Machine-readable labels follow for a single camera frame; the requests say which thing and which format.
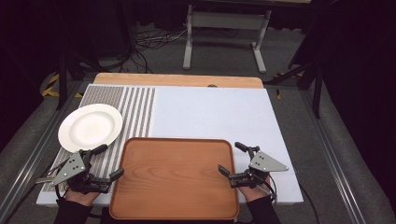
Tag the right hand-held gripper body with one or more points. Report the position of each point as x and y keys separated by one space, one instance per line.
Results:
x=263 y=164

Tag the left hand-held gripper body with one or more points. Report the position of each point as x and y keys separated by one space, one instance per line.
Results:
x=72 y=166

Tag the white plate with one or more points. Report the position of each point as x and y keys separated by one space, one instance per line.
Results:
x=90 y=127

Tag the person's right hand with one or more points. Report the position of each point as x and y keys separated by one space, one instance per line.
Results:
x=253 y=193

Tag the person's left hand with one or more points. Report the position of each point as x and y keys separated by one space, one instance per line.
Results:
x=81 y=198

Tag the brown wooden tray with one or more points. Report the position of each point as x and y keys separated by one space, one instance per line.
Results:
x=174 y=177

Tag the yellow black floor tape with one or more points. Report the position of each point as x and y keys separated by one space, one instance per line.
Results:
x=278 y=93
x=51 y=85

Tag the black tripod stand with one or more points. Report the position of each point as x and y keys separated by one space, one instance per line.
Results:
x=63 y=81
x=316 y=90

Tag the aluminium floor rail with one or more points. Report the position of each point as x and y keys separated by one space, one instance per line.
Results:
x=336 y=161
x=34 y=152

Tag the grey metal stand frame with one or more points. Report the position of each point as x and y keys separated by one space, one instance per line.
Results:
x=224 y=20

